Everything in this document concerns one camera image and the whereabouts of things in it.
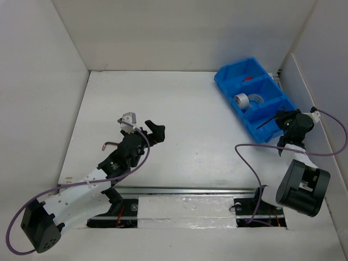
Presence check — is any dark brown hex key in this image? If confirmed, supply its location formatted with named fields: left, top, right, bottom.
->
left=257, top=116, right=275, bottom=129

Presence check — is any copper hex key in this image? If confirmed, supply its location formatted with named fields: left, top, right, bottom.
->
left=102, top=141, right=118, bottom=151

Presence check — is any clear tape roll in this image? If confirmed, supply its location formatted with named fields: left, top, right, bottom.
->
left=233, top=93, right=250, bottom=110
left=247, top=94, right=264, bottom=108

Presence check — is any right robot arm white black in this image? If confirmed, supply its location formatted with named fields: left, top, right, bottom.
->
left=251, top=109, right=331, bottom=217

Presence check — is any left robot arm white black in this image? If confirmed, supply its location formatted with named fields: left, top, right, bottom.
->
left=21, top=119, right=165, bottom=253

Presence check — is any blue three-compartment bin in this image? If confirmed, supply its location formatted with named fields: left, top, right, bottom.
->
left=214, top=58, right=297, bottom=144

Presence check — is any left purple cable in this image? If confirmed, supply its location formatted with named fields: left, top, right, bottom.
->
left=5, top=119, right=151, bottom=256

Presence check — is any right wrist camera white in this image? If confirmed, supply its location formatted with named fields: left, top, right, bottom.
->
left=309, top=107, right=321, bottom=124

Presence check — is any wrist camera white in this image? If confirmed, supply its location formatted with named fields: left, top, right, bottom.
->
left=119, top=112, right=136, bottom=134
left=309, top=107, right=321, bottom=124

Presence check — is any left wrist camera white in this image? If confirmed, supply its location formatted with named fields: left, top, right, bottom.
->
left=119, top=112, right=136, bottom=134

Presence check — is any aluminium rail front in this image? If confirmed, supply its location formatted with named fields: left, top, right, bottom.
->
left=114, top=186, right=255, bottom=195

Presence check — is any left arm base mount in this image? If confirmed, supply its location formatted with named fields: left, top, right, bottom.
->
left=86, top=193, right=139, bottom=229

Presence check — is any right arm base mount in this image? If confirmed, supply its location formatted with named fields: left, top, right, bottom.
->
left=229, top=188, right=287, bottom=228

